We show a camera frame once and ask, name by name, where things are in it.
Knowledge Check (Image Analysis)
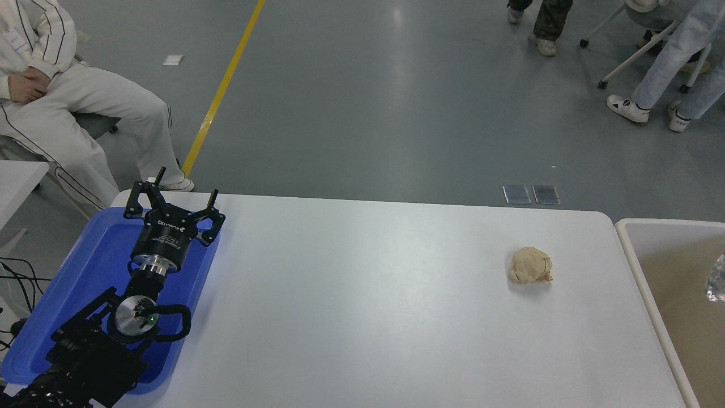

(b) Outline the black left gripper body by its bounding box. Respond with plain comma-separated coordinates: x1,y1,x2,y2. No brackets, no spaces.
131,209,200,268

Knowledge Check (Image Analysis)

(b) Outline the crinkled silver foil tray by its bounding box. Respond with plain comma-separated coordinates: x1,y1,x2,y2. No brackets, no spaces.
705,252,725,304

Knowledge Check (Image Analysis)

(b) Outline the person's hand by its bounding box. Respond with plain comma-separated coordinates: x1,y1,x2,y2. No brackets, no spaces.
6,66,51,104

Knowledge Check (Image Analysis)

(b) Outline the blue plastic tray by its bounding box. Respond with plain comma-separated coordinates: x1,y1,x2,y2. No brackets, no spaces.
0,207,220,396

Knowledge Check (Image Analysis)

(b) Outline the grey chair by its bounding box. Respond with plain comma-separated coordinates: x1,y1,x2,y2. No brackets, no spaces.
0,112,121,219

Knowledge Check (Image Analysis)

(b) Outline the small white side table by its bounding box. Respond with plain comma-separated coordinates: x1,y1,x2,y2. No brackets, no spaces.
0,160,50,227

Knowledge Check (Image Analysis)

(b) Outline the crumpled tan paper ball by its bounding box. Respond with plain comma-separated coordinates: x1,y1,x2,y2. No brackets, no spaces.
509,246,553,284

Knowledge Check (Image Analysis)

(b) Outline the white rolling chair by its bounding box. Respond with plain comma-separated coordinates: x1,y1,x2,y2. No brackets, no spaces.
581,0,711,94

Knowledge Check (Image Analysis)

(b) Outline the large pale bin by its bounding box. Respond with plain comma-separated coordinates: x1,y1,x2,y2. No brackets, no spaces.
615,218,725,408

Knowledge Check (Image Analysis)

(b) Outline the black cable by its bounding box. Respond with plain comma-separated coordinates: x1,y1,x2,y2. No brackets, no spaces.
0,258,45,352

